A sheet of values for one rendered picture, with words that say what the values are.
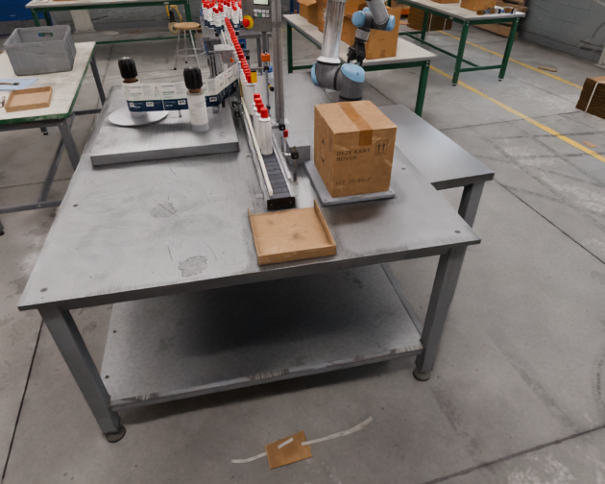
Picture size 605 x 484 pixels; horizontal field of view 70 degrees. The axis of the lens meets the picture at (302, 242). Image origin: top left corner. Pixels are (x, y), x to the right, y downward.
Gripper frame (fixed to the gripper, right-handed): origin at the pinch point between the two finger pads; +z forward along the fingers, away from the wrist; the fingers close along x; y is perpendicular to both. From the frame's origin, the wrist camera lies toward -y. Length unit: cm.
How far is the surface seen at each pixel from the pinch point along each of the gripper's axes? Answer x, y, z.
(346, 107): 33, -86, -4
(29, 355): 152, -83, 149
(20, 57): 200, 119, 65
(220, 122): 73, -28, 33
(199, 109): 85, -38, 25
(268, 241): 64, -129, 36
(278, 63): 50, -24, -1
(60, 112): 159, 32, 67
